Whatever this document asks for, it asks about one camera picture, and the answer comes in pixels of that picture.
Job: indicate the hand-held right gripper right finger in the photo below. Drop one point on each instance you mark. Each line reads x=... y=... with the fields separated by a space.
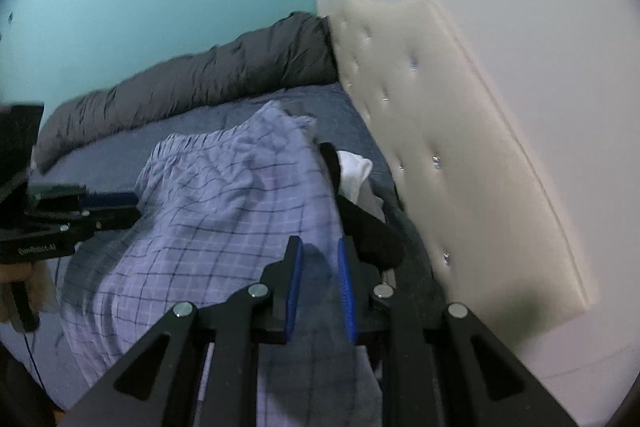
x=346 y=292

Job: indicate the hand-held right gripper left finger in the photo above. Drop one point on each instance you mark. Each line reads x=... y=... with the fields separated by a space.
x=295 y=287

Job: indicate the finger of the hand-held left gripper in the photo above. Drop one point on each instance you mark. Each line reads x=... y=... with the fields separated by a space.
x=110 y=199
x=105 y=219

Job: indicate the light blue plaid shorts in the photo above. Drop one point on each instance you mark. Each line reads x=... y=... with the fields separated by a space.
x=225 y=217

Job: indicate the stack of folded clothes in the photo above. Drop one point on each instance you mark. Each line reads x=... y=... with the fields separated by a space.
x=370 y=232

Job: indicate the person's left hand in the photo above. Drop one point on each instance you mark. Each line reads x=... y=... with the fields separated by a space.
x=42 y=294

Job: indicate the dark grey rolled duvet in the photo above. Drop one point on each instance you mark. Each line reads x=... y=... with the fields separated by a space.
x=200 y=77

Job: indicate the blue patterned bed sheet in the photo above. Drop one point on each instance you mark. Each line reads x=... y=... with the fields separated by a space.
x=330 y=104

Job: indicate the cream tufted headboard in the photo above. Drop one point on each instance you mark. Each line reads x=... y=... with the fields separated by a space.
x=475 y=132

